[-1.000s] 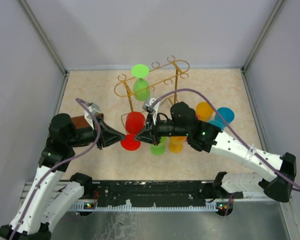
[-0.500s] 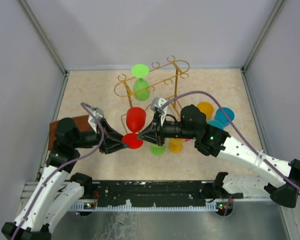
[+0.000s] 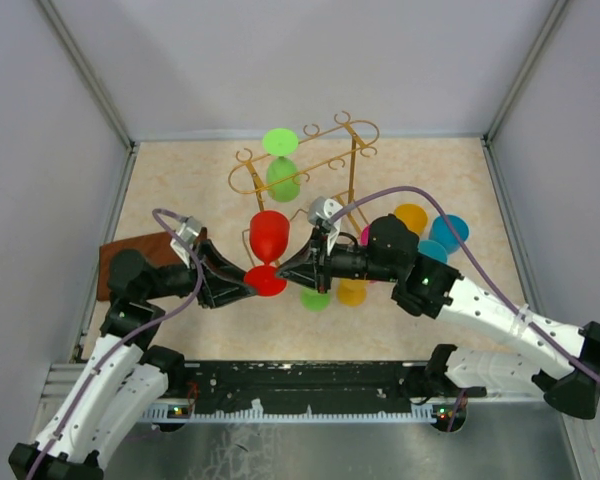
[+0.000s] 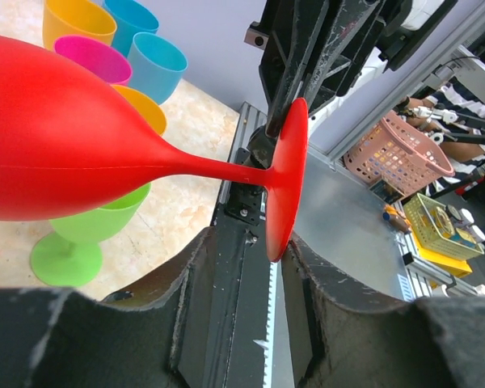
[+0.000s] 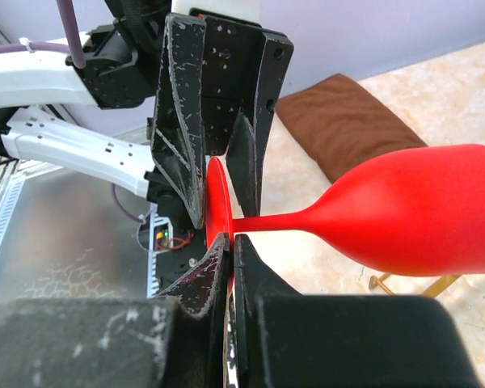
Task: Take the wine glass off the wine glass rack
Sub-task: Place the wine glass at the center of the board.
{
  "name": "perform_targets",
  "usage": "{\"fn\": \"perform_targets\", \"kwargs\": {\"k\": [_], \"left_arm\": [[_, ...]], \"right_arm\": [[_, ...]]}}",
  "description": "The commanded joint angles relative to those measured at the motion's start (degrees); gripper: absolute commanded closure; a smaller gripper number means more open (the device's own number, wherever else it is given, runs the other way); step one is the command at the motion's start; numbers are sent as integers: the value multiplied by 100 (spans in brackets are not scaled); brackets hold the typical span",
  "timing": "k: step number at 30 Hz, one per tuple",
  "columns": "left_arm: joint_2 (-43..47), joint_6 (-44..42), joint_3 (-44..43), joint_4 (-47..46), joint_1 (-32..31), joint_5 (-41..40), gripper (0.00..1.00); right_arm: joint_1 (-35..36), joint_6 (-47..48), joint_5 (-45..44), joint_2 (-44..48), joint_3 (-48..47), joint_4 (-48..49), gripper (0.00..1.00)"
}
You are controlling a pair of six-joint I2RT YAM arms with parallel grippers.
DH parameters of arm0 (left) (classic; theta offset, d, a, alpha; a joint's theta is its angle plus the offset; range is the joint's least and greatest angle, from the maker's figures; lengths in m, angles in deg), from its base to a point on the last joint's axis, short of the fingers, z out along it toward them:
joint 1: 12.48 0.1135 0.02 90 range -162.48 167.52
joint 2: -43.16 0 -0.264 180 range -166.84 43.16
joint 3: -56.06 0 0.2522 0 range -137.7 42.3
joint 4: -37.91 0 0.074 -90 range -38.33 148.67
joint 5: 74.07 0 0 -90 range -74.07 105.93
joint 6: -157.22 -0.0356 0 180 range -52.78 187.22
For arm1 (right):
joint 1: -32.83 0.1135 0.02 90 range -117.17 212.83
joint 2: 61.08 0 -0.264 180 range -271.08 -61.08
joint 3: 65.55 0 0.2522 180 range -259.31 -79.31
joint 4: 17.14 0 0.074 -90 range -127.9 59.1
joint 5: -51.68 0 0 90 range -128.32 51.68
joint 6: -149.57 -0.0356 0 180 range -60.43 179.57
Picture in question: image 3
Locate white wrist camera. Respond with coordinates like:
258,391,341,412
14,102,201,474
170,216,203,267
307,197,343,254

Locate brown folded cloth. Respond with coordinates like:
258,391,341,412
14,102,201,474
96,232,197,302

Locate magenta wine glass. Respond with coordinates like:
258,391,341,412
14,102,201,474
359,225,370,246

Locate light blue wine glass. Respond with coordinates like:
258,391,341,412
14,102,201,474
418,240,448,263

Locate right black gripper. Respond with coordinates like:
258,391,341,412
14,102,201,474
275,228,400,295

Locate gold wire glass rack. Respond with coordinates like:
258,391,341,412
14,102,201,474
227,110,381,287

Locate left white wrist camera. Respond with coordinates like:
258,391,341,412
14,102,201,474
170,216,203,267

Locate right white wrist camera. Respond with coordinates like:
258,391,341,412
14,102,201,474
307,197,343,254

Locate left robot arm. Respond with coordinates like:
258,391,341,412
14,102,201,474
8,240,256,479

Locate green wine glass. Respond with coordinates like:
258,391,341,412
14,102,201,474
262,128,300,203
300,288,331,312

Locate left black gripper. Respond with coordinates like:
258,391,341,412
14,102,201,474
144,238,258,308

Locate red wine glass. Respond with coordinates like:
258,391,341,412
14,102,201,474
244,210,290,297

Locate orange wine glass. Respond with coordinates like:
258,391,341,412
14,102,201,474
393,203,428,236
336,278,369,307

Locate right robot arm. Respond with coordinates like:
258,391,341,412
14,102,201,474
276,214,600,420

